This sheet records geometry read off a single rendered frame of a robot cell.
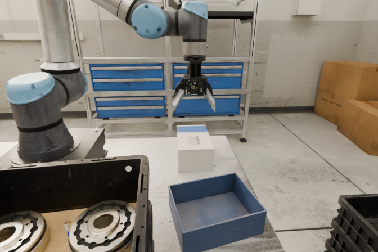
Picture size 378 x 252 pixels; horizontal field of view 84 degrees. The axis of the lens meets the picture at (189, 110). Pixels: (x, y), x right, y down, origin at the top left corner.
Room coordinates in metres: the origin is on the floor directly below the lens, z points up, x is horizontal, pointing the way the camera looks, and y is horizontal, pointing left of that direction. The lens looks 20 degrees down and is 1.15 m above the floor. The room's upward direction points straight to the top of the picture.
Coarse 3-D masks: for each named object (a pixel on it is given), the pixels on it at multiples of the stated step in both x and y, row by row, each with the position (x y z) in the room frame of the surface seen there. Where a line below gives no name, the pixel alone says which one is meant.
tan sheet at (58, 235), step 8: (48, 216) 0.30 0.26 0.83; (56, 216) 0.30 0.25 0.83; (64, 216) 0.30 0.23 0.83; (72, 216) 0.30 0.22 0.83; (48, 224) 0.28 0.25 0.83; (56, 224) 0.28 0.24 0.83; (56, 232) 0.26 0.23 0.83; (64, 232) 0.26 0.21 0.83; (56, 240) 0.25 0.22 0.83; (64, 240) 0.25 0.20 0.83; (48, 248) 0.24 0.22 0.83; (56, 248) 0.24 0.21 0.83; (64, 248) 0.24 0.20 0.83
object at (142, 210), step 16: (80, 160) 0.33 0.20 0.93; (96, 160) 0.33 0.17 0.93; (112, 160) 0.33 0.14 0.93; (128, 160) 0.33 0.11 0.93; (144, 160) 0.33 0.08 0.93; (144, 176) 0.28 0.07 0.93; (144, 192) 0.25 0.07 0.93; (144, 208) 0.22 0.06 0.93; (144, 224) 0.19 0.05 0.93; (144, 240) 0.17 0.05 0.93
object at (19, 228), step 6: (12, 222) 0.25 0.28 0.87; (18, 222) 0.25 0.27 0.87; (0, 228) 0.24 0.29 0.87; (6, 228) 0.24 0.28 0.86; (12, 228) 0.24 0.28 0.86; (18, 228) 0.24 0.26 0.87; (18, 234) 0.23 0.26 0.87; (6, 240) 0.22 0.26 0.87; (12, 240) 0.22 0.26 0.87; (0, 246) 0.21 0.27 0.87; (6, 246) 0.21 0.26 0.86
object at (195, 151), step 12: (180, 132) 0.73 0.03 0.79; (192, 132) 0.73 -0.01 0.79; (204, 132) 0.73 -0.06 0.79; (180, 144) 0.64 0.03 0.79; (192, 144) 0.64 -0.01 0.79; (204, 144) 0.64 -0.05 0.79; (180, 156) 0.60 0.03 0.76; (192, 156) 0.60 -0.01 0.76; (204, 156) 0.61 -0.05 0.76; (180, 168) 0.60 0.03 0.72; (192, 168) 0.60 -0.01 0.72; (204, 168) 0.61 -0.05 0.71
